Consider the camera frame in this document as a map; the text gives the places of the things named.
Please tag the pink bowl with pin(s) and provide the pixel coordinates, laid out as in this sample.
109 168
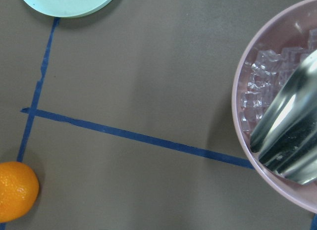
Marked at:
290 27

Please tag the orange fruit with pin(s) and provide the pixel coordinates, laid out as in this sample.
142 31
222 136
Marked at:
19 188

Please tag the metal scoop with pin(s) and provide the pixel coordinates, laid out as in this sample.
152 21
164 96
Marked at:
285 139

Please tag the green plate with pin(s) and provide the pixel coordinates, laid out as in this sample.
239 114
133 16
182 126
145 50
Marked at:
67 8

